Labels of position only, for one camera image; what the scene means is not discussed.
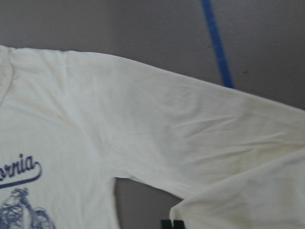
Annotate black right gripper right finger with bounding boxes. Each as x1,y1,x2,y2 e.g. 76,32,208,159
173,220,185,229

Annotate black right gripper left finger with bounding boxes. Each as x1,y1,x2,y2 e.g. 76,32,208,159
161,220,172,229

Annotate cream long-sleeve printed shirt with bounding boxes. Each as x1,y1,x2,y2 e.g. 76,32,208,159
0,46,305,229

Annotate blue tape line lengthwise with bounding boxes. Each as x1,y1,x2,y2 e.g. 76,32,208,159
201,0,235,89

